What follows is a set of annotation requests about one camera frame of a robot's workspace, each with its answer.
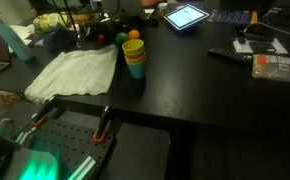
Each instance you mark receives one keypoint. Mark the green ball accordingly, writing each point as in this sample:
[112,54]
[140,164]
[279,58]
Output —
[121,37]

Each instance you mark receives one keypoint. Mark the black phone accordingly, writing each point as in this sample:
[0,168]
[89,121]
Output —
[261,46]

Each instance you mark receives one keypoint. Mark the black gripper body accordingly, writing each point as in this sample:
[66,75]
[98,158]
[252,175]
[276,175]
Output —
[90,11]

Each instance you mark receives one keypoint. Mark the orange ball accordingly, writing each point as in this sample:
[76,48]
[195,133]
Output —
[134,34]

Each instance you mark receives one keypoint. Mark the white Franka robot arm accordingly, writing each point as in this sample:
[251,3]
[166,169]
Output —
[5,160]

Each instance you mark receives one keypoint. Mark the white paper sheet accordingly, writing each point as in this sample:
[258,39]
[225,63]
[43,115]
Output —
[280,48]

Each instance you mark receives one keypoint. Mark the dark blue cloth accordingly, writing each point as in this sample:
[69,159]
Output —
[56,40]

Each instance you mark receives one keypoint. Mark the tablet with lit screen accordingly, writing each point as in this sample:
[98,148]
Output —
[185,16]

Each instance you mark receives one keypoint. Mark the small red ball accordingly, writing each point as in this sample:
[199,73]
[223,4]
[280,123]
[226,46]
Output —
[100,37]

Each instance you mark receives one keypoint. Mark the blue plastic cup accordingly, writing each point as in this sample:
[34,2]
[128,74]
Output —
[137,70]

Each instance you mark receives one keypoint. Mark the teal water bottle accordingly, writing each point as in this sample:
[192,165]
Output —
[8,35]

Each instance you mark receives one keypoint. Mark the reddish patterned sheet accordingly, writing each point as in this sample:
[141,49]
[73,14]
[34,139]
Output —
[1,98]

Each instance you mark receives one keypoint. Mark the silver laptop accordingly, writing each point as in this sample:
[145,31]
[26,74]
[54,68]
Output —
[128,8]

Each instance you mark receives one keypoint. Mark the black fruit bowl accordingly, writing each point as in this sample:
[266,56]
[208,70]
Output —
[126,29]

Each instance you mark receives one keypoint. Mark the blue book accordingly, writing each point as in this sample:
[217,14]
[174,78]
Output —
[231,16]

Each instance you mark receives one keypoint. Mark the long metal strips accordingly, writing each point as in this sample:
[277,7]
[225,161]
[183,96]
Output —
[82,168]

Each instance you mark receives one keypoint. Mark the black rounded mat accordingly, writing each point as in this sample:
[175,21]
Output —
[138,153]

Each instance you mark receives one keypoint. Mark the lime plastic cup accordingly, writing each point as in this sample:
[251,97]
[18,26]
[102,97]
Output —
[136,61]

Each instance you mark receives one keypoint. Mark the lavender paper booklet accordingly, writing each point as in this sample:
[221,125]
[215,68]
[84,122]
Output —
[21,31]

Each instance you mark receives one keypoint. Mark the black remote control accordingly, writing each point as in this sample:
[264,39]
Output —
[230,55]

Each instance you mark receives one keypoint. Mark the clear plastic parts bag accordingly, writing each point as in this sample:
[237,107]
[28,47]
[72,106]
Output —
[278,68]

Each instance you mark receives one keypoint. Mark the black stapler device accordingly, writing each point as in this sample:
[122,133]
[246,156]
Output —
[253,33]

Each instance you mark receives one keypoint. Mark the short metal strips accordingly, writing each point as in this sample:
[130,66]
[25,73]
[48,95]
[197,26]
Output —
[24,137]

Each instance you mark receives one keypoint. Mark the black pegboard base plate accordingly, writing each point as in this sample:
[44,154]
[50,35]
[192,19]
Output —
[68,140]

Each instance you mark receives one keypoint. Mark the yellow plastic cup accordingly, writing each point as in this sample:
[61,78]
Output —
[133,46]

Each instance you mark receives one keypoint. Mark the small brown glass bottle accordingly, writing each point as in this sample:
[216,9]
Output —
[162,9]

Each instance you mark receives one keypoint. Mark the orange plastic cup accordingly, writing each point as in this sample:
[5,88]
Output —
[135,56]

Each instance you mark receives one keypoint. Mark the white cloth towel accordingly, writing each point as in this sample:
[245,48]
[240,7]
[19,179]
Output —
[75,71]

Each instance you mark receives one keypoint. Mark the person forearm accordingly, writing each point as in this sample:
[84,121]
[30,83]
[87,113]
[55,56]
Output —
[151,2]

